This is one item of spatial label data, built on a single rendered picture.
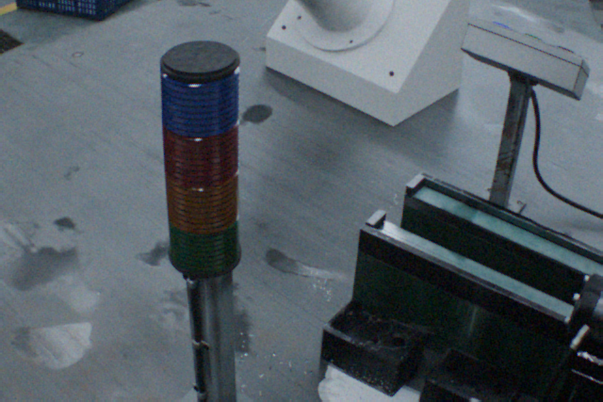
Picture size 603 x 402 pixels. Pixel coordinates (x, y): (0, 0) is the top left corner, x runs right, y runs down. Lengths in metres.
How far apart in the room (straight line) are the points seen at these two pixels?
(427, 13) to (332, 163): 0.31
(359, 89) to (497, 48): 0.37
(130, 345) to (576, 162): 0.79
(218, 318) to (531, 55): 0.54
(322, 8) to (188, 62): 0.75
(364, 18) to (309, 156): 0.28
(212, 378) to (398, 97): 0.67
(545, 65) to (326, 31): 0.50
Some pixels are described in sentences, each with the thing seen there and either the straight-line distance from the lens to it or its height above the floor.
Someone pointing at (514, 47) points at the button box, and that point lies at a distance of 1.04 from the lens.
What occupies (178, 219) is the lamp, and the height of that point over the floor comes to 1.08.
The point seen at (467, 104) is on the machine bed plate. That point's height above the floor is 0.80.
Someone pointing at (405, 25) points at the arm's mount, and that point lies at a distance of 1.36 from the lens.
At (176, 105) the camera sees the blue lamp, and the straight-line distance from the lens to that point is 0.59.
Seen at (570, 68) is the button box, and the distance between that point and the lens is 1.02.
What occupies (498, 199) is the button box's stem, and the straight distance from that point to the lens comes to 1.16.
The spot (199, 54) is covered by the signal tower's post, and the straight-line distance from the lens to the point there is 0.60.
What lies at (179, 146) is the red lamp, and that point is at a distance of 0.61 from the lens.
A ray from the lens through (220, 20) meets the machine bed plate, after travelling 1.69.
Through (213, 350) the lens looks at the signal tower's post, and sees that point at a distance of 0.77.
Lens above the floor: 1.48
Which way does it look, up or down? 35 degrees down
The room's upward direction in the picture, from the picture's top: 3 degrees clockwise
